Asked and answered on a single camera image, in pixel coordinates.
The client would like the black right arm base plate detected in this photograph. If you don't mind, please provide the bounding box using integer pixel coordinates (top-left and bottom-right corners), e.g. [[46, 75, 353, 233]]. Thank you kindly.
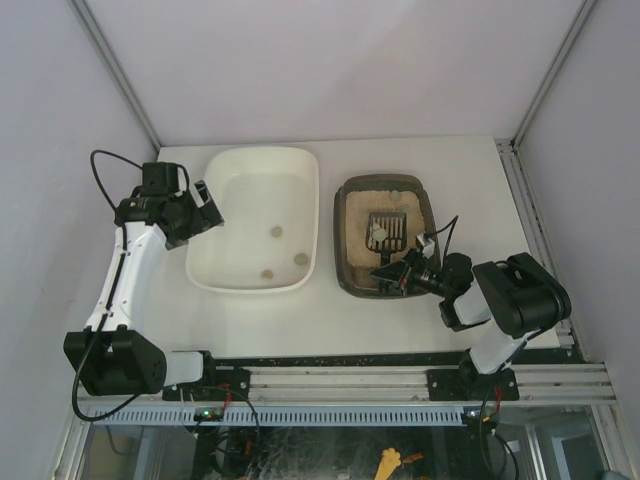
[[426, 368, 520, 401]]

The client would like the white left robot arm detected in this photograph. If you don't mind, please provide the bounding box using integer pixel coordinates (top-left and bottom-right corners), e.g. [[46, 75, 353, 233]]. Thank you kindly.
[[63, 162, 224, 396]]

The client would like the dark translucent litter box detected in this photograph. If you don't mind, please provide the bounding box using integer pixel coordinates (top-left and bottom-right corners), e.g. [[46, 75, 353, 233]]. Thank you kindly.
[[333, 174, 441, 299]]

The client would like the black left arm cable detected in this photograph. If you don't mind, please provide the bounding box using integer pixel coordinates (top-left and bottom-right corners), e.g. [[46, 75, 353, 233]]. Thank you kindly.
[[89, 148, 144, 211]]

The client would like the yellow paw shaped object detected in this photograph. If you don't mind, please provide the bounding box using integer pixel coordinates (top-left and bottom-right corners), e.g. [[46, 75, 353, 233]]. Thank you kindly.
[[374, 447, 402, 480]]

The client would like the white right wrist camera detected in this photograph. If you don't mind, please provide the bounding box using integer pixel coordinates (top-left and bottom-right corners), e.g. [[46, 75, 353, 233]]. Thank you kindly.
[[416, 232, 437, 260]]

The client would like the white plastic bin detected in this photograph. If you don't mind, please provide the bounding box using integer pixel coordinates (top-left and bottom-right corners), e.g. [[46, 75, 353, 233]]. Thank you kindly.
[[186, 146, 319, 293]]

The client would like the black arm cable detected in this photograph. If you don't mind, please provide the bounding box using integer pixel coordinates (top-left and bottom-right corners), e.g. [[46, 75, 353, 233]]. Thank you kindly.
[[424, 214, 460, 271], [89, 148, 144, 211]]

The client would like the aluminium front frame rail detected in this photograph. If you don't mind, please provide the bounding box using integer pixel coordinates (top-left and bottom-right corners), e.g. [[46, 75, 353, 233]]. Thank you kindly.
[[72, 363, 616, 402]]

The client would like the grey slotted cable duct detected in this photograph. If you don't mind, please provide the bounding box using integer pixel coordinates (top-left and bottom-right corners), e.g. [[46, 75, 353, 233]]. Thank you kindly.
[[102, 405, 465, 427]]

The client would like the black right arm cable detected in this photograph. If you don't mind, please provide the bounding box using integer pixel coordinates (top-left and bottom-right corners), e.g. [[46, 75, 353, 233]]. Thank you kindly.
[[424, 214, 460, 271]]

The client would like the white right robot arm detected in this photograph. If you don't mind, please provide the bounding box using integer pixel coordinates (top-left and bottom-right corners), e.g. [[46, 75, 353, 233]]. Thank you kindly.
[[371, 249, 572, 382]]

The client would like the black slotted litter scoop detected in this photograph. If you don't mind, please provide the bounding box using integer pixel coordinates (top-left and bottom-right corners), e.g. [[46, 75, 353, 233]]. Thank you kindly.
[[365, 211, 408, 267]]

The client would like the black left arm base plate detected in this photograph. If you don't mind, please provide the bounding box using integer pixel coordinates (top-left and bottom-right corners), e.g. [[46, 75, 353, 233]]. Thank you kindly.
[[162, 367, 251, 402]]

